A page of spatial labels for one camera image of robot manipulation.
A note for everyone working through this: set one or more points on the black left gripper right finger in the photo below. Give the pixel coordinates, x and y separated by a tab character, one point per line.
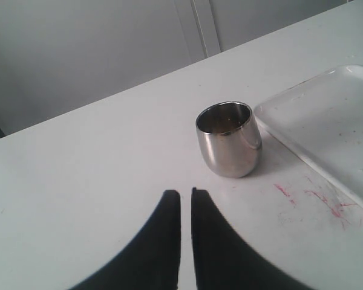
222	259

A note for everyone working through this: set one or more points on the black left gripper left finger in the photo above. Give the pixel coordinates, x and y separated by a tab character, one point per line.
151	260

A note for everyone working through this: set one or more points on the stainless steel cup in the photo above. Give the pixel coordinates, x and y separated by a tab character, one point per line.
229	139

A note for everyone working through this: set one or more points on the white rectangular plastic tray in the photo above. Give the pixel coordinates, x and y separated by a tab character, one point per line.
321	121

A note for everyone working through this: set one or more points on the white cabinet doors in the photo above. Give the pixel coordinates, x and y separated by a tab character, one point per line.
57	56

